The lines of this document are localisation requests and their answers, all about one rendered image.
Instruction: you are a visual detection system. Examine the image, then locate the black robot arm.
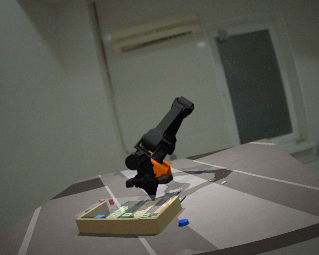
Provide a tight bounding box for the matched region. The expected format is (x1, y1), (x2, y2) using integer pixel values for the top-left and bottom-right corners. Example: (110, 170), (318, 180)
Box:
(125, 96), (194, 187)

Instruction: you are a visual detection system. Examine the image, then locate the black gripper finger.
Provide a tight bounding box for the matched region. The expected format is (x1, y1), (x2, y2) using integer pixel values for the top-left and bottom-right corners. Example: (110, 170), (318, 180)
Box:
(149, 183), (159, 195)
(139, 183), (151, 196)

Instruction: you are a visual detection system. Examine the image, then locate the dark blue short cylinder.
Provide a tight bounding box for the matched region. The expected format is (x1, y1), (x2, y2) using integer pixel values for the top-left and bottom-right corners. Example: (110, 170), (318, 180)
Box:
(179, 219), (189, 226)

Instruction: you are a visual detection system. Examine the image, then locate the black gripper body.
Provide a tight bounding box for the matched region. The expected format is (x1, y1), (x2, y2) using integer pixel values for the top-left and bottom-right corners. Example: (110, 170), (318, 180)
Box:
(126, 163), (173, 188)

